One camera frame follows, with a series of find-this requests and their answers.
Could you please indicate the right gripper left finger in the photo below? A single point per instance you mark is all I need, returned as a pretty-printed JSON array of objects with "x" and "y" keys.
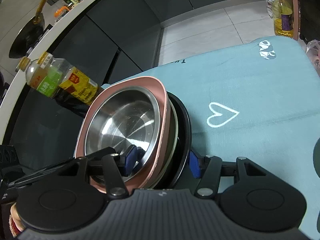
[{"x": 125, "y": 164}]

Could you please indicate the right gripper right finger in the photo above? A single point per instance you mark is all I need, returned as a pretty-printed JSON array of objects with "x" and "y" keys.
[{"x": 208, "y": 170}]

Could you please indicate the pink squarish bowl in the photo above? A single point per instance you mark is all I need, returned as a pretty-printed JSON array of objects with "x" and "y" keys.
[{"x": 153, "y": 167}]

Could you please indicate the stainless steel bowl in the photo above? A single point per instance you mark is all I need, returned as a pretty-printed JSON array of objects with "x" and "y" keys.
[{"x": 130, "y": 116}]

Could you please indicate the black round plastic bowl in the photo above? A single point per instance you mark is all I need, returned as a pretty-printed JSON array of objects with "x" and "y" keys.
[{"x": 179, "y": 152}]

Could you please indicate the person's hand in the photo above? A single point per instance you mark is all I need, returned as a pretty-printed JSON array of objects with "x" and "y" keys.
[{"x": 15, "y": 223}]

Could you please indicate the green round plate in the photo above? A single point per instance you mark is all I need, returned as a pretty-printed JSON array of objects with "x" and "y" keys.
[{"x": 171, "y": 145}]

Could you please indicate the light blue tablecloth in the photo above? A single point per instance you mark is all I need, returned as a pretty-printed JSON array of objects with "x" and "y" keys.
[{"x": 258, "y": 100}]

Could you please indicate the yellow oil bottle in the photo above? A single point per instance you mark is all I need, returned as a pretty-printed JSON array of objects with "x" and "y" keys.
[{"x": 61, "y": 74}]

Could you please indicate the dark vinegar bottle green label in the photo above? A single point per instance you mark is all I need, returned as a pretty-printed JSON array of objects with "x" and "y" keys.
[{"x": 34, "y": 75}]

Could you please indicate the black wok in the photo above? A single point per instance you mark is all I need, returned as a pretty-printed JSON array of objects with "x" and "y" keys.
[{"x": 29, "y": 35}]

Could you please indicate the large cooking oil jug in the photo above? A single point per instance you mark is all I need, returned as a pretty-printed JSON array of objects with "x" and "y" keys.
[{"x": 282, "y": 18}]

